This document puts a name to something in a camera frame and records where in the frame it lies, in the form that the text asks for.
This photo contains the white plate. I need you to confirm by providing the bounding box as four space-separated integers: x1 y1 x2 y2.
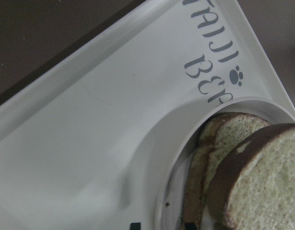
153 97 295 230

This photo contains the cream bear tray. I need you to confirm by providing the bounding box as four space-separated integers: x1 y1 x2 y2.
0 0 294 230

